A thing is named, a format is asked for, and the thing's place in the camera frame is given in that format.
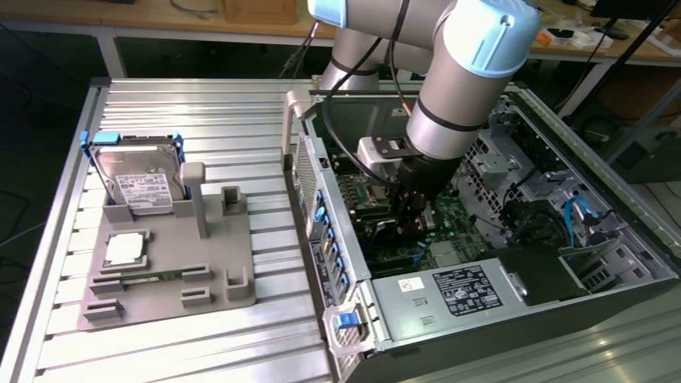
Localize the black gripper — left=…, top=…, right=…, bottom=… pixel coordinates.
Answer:
left=393, top=153, right=462, bottom=203

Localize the green motherboard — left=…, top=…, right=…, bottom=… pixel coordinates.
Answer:
left=333, top=171, right=493, bottom=277

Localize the silver disk bay cage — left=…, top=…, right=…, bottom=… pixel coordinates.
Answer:
left=461, top=128, right=534, bottom=193

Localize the black fan shroud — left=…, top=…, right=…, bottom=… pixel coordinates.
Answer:
left=498, top=246, right=589, bottom=306

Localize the grey power supply unit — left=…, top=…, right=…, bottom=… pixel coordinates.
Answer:
left=372, top=259, right=534, bottom=341

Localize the cluttered wooden desk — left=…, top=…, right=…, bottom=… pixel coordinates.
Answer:
left=524, top=0, right=681, bottom=119

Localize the open PC case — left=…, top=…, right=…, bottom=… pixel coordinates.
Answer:
left=280, top=81, right=681, bottom=383

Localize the black slanted pole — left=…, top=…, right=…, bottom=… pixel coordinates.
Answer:
left=553, top=0, right=673, bottom=117

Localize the hard disk in blue caddy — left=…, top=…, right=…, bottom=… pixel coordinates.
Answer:
left=79, top=130, right=193, bottom=217

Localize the black monitor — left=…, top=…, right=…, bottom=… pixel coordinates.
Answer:
left=589, top=0, right=681, bottom=40

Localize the green RAM stick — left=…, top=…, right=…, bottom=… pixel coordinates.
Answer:
left=120, top=270, right=185, bottom=282

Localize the grey parts rack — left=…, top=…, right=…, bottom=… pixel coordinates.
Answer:
left=76, top=161, right=257, bottom=332

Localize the silver CPU chip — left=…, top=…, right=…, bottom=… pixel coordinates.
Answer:
left=103, top=232, right=151, bottom=269

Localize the wooden desk with white legs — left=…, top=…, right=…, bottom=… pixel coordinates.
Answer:
left=0, top=0, right=341, bottom=79

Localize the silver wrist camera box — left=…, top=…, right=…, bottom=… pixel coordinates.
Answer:
left=354, top=136, right=414, bottom=183

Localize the black robot camera cable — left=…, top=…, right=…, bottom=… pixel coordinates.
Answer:
left=320, top=0, right=414, bottom=181

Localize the blue data wire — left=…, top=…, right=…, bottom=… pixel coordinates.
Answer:
left=562, top=194, right=593, bottom=249

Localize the hanging cable with connector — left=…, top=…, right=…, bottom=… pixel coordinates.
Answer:
left=280, top=22, right=321, bottom=79

